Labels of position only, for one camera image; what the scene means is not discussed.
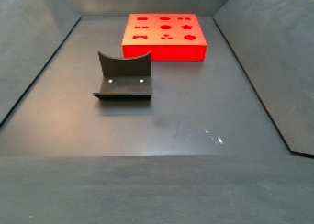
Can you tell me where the red shape-sorter block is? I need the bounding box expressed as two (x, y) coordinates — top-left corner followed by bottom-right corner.
(121, 13), (208, 62)

